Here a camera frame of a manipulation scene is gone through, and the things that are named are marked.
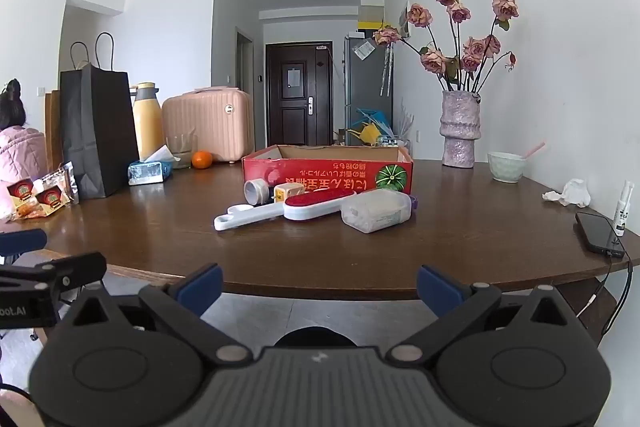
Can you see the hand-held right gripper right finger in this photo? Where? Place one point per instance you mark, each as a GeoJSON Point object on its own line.
{"type": "Point", "coordinates": [437, 289]}

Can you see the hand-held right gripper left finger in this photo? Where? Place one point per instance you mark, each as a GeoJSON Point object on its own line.
{"type": "Point", "coordinates": [202, 283]}

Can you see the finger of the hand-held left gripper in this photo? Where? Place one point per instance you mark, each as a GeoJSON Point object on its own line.
{"type": "Point", "coordinates": [75, 269]}
{"type": "Point", "coordinates": [22, 243]}

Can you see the clear plastic container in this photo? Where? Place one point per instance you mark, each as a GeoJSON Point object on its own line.
{"type": "Point", "coordinates": [375, 212]}

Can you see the white tape roll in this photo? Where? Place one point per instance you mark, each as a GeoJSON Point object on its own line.
{"type": "Point", "coordinates": [256, 192]}

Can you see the cream cube charger plug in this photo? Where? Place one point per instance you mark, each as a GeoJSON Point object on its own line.
{"type": "Point", "coordinates": [286, 193]}

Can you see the red and white lint brush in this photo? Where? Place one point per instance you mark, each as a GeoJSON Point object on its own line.
{"type": "Point", "coordinates": [320, 204]}

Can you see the red cardboard box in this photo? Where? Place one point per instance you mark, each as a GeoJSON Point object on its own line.
{"type": "Point", "coordinates": [325, 174]}

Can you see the orange snack packet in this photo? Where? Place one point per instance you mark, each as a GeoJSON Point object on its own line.
{"type": "Point", "coordinates": [21, 193]}
{"type": "Point", "coordinates": [51, 198]}

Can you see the silver foil packet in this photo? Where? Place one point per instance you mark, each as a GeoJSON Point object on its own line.
{"type": "Point", "coordinates": [70, 179]}

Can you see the blue tissue pack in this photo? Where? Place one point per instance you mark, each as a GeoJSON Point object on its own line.
{"type": "Point", "coordinates": [147, 172]}

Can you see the orange fruit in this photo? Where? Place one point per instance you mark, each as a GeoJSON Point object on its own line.
{"type": "Point", "coordinates": [202, 160]}

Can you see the black paper bag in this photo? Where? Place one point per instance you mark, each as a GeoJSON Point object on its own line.
{"type": "Point", "coordinates": [97, 132]}

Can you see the clear drinking glass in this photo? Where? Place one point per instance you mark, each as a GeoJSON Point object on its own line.
{"type": "Point", "coordinates": [182, 149]}

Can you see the pale green bowl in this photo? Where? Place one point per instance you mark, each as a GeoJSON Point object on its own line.
{"type": "Point", "coordinates": [506, 168]}

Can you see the clear glass jar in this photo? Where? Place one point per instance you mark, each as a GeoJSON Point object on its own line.
{"type": "Point", "coordinates": [395, 141]}

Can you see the pink suitcase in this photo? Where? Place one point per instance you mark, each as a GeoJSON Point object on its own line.
{"type": "Point", "coordinates": [215, 124]}

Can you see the yellow thermos bottle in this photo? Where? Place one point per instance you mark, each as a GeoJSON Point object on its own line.
{"type": "Point", "coordinates": [146, 127]}

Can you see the crumpled white tissue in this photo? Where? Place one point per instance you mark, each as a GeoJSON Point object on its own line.
{"type": "Point", "coordinates": [570, 193]}

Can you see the purple ceramic vase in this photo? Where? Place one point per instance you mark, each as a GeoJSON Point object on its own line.
{"type": "Point", "coordinates": [460, 127]}

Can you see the pink spoon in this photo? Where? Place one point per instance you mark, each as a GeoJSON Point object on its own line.
{"type": "Point", "coordinates": [534, 150]}

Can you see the black smartphone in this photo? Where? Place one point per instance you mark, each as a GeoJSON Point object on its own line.
{"type": "Point", "coordinates": [597, 232]}

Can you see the white decorative twigs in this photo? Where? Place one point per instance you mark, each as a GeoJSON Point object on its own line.
{"type": "Point", "coordinates": [406, 122]}

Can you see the blue yellow plastic item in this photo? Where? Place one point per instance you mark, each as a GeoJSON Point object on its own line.
{"type": "Point", "coordinates": [370, 129]}

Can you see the white spray bottle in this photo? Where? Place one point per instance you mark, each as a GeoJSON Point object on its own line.
{"type": "Point", "coordinates": [622, 212]}

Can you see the dark brown entrance door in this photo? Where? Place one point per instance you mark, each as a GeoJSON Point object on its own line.
{"type": "Point", "coordinates": [299, 102]}

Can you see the grey refrigerator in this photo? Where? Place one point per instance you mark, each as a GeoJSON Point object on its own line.
{"type": "Point", "coordinates": [367, 82]}

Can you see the wooden inner door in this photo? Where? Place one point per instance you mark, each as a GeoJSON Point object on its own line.
{"type": "Point", "coordinates": [245, 62]}

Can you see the dried pink roses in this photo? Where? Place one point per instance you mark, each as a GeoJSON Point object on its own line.
{"type": "Point", "coordinates": [472, 49]}

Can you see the paper sheet on refrigerator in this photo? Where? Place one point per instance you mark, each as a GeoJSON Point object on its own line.
{"type": "Point", "coordinates": [363, 50]}

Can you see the yellow box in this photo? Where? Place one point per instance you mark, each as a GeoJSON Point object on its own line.
{"type": "Point", "coordinates": [371, 26]}

